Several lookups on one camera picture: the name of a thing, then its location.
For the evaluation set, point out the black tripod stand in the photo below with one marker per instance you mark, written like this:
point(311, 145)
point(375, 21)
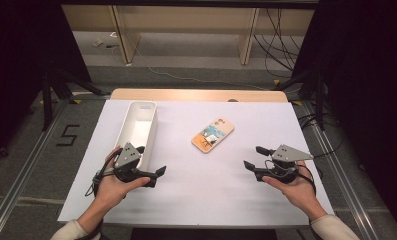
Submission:
point(319, 96)
point(47, 100)

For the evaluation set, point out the person's left hand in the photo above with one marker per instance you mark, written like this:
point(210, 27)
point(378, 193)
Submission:
point(111, 190)

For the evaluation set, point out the small white floor object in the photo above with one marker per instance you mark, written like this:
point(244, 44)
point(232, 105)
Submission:
point(97, 42)

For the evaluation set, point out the yellow floor tape marker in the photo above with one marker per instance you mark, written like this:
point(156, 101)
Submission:
point(297, 103)
point(277, 81)
point(76, 101)

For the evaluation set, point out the aluminium floor rail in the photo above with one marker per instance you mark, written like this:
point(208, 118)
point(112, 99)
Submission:
point(339, 166)
point(22, 180)

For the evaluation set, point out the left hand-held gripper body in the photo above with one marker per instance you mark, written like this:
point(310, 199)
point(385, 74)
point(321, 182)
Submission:
point(127, 156)

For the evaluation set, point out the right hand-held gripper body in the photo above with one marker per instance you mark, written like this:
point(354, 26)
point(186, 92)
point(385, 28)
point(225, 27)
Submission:
point(287, 154)

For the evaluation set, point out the person's right hand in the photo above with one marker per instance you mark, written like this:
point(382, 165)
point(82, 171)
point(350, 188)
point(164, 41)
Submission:
point(302, 193)

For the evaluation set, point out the beige printed phone case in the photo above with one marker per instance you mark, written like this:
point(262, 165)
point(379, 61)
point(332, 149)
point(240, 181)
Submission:
point(212, 135)

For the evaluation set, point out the black curtain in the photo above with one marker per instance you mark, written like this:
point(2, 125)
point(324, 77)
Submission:
point(369, 83)
point(16, 66)

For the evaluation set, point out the white plastic bin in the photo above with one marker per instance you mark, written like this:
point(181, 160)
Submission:
point(137, 130)

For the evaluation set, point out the light wooden shelf unit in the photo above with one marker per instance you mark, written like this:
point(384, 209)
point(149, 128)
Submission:
point(186, 23)

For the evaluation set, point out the white table sheet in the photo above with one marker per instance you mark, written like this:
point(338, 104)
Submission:
point(202, 193)

